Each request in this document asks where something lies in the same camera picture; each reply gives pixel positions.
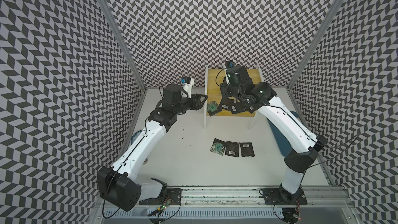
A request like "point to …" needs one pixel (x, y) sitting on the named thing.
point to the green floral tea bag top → (218, 146)
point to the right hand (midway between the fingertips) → (226, 86)
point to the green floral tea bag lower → (212, 106)
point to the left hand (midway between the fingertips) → (203, 97)
